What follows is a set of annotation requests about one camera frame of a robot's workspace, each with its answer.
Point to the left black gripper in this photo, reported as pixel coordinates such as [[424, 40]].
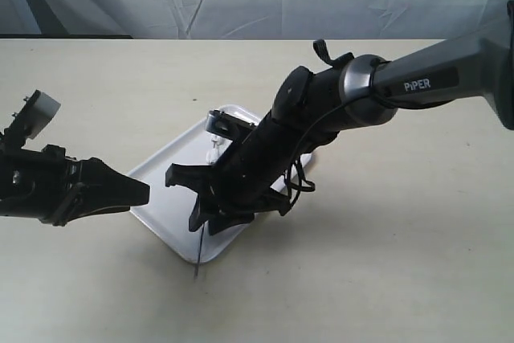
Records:
[[64, 189]]

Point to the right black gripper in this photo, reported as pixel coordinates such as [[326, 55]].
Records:
[[255, 175]]

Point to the thin metal skewer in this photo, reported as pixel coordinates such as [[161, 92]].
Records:
[[199, 252]]

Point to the white bead top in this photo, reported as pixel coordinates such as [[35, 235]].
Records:
[[218, 142]]

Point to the white bead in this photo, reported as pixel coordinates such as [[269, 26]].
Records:
[[218, 142], [212, 156]]

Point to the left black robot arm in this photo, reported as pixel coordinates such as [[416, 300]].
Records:
[[17, 164]]

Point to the right grey black robot arm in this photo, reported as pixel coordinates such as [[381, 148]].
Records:
[[367, 90]]

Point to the white rectangular plastic tray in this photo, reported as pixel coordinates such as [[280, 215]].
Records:
[[169, 208]]

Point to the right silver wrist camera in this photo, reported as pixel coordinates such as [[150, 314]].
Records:
[[227, 126]]

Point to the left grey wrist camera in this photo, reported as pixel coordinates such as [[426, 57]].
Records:
[[37, 112]]

